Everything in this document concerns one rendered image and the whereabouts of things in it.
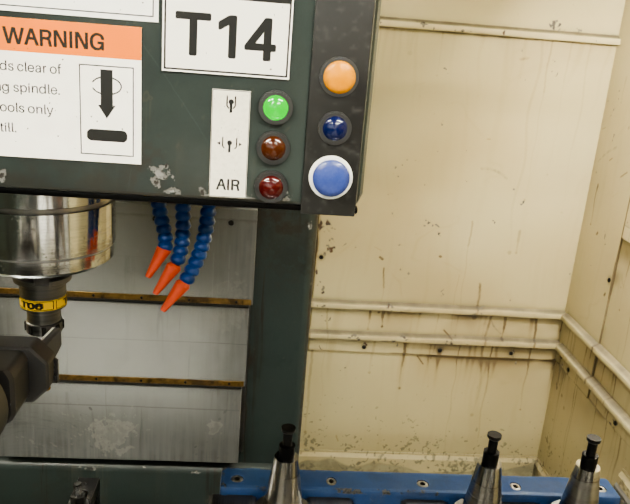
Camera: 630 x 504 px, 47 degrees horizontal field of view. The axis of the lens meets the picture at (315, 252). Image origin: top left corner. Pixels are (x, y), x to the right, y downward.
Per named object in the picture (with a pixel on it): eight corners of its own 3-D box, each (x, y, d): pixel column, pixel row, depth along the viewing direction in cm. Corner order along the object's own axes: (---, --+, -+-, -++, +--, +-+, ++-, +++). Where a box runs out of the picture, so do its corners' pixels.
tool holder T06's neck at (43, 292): (67, 295, 86) (66, 270, 85) (66, 311, 81) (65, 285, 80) (21, 297, 84) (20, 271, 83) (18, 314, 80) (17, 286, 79)
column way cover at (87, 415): (243, 468, 140) (257, 210, 124) (-11, 460, 136) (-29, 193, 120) (244, 453, 144) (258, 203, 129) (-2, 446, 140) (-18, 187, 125)
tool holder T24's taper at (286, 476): (304, 499, 80) (308, 446, 78) (301, 525, 76) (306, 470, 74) (264, 495, 80) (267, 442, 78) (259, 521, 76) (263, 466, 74)
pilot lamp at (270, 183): (283, 202, 59) (285, 175, 58) (256, 200, 59) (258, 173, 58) (283, 200, 60) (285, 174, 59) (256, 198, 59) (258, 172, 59)
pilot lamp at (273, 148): (286, 163, 58) (288, 135, 57) (258, 161, 58) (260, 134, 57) (286, 161, 59) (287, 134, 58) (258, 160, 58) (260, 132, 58)
